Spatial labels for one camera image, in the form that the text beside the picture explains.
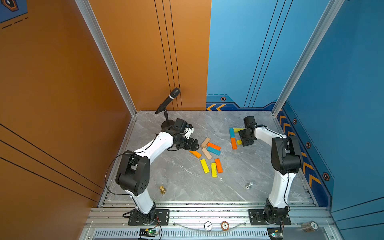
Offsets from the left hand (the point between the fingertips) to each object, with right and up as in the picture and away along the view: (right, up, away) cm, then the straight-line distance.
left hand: (193, 144), depth 90 cm
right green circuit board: (+40, -40, -19) cm, 60 cm away
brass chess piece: (-16, -23, -11) cm, 30 cm away
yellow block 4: (+13, -15, -1) cm, 20 cm away
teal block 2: (+13, -5, +7) cm, 16 cm away
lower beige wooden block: (+9, -7, +7) cm, 13 cm away
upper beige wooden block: (+8, 0, +11) cm, 14 cm away
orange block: (+28, -1, +12) cm, 30 cm away
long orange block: (+13, -2, +10) cm, 17 cm away
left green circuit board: (-20, -40, -19) cm, 48 cm away
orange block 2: (+2, -7, +6) cm, 9 cm away
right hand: (+32, +4, +14) cm, 35 cm away
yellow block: (+31, +8, +18) cm, 37 cm away
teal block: (+28, +6, +18) cm, 34 cm away
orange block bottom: (+16, -14, 0) cm, 21 cm away
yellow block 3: (+7, -13, +1) cm, 15 cm away
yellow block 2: (+31, 0, +10) cm, 32 cm away
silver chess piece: (+31, -21, -9) cm, 38 cm away
